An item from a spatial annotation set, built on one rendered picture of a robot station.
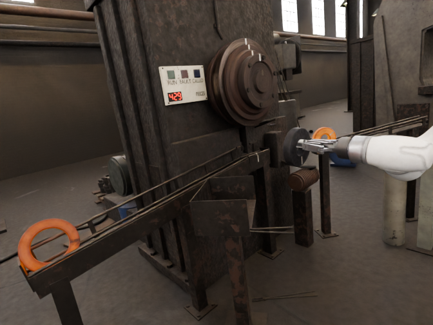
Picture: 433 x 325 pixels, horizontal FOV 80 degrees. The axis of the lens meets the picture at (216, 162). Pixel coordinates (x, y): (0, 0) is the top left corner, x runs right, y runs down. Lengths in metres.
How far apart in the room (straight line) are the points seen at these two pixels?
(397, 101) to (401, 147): 3.11
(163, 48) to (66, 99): 6.01
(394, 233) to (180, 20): 1.78
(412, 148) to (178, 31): 1.11
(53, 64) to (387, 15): 6.47
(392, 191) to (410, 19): 2.49
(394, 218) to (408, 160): 1.12
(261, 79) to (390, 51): 2.77
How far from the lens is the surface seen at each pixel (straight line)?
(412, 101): 3.92
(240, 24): 1.77
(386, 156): 0.89
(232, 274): 1.20
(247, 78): 1.37
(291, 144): 1.00
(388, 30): 4.07
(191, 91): 1.39
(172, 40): 1.41
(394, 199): 1.93
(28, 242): 1.11
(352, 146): 0.93
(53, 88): 7.25
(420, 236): 2.05
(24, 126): 7.11
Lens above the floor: 1.06
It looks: 14 degrees down
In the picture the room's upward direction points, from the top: 8 degrees counter-clockwise
